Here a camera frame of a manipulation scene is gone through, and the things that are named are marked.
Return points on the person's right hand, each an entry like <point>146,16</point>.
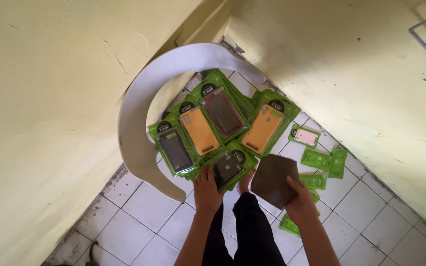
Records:
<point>302,208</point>

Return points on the person's left hand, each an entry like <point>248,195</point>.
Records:
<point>206,194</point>

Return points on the person's left fingers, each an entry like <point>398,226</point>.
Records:
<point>205,174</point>

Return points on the black phone case packet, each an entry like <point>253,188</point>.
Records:
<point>229,168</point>

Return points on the brown square cloth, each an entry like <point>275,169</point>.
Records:
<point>272,181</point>

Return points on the person's bare foot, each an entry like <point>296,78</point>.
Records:
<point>244,181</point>

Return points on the pile of green case packets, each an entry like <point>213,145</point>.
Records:
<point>198,130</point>

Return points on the person's black trousers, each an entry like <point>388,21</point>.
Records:
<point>250,236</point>

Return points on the white plastic chair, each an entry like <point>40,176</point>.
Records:
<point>135,111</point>

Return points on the green flat packet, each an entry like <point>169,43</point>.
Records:
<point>314,195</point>
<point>289,225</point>
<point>338,163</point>
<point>315,159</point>
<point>314,181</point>

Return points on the pink phone case packet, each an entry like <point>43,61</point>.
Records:
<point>305,136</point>

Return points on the dark grey object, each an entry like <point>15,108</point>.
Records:
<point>91,255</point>

